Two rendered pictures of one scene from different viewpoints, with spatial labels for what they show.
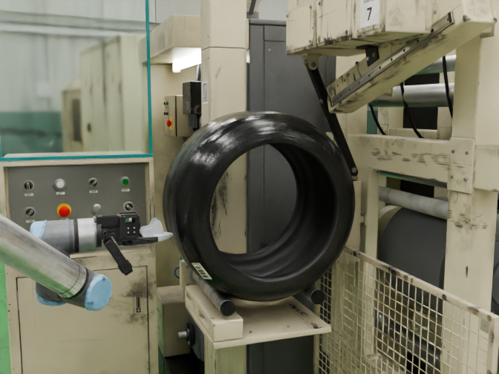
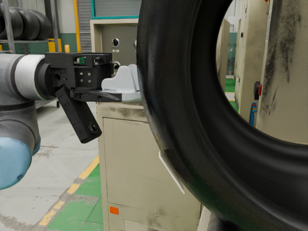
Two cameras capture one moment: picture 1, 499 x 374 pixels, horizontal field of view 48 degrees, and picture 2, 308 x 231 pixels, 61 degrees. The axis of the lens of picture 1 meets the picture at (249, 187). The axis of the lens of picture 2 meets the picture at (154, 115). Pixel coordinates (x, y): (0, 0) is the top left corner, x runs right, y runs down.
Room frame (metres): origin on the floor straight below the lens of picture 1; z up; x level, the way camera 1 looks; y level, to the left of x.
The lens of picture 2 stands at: (1.20, -0.05, 1.19)
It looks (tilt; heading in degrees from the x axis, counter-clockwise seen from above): 16 degrees down; 39
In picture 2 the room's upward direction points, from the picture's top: straight up
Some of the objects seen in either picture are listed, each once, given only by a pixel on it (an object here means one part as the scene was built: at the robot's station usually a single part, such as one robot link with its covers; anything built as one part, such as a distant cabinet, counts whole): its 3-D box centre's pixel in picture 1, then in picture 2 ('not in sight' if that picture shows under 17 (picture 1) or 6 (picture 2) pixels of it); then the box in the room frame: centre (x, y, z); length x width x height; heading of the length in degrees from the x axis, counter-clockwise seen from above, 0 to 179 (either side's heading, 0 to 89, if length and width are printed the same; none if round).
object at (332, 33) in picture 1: (363, 21); not in sight; (1.68, -0.34, 1.71); 0.61 x 0.25 x 0.15; 19
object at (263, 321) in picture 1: (253, 315); not in sight; (1.70, -0.01, 0.80); 0.37 x 0.36 x 0.02; 109
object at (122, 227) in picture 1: (118, 230); (78, 76); (1.50, 0.36, 1.12); 0.12 x 0.08 x 0.09; 109
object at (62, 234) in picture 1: (53, 238); (9, 77); (1.44, 0.52, 1.11); 0.12 x 0.09 x 0.10; 109
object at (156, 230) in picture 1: (157, 230); (126, 83); (1.52, 0.26, 1.12); 0.09 x 0.03 x 0.06; 109
